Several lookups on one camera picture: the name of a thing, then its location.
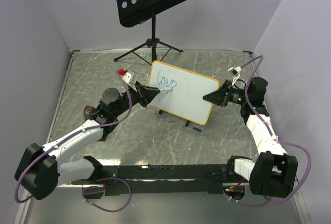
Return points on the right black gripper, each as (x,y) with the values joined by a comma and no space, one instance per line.
(219,96)

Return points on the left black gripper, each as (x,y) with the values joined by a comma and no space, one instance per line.
(145,94)

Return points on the white marker pen body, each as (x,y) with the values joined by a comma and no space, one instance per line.
(165,90)

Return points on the orange framed whiteboard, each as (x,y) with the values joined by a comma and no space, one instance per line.
(188,88)

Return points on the blue marker cap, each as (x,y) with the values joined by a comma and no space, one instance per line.
(197,129)

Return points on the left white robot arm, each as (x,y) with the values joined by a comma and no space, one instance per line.
(43,168)

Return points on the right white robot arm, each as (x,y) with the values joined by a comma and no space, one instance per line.
(236,95)

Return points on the brown eraser holder block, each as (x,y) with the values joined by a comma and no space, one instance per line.
(88,115)

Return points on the wire whiteboard easel stand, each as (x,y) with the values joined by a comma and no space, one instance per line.
(160,112)

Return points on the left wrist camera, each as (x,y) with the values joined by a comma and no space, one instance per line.
(129,76)

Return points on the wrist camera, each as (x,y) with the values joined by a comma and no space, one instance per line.
(236,73)
(129,76)

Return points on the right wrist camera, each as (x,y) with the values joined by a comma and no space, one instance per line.
(236,73)

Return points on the right aluminium frame rail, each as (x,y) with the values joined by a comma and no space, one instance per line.
(274,175)

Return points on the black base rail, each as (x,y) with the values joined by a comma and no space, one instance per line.
(163,179)

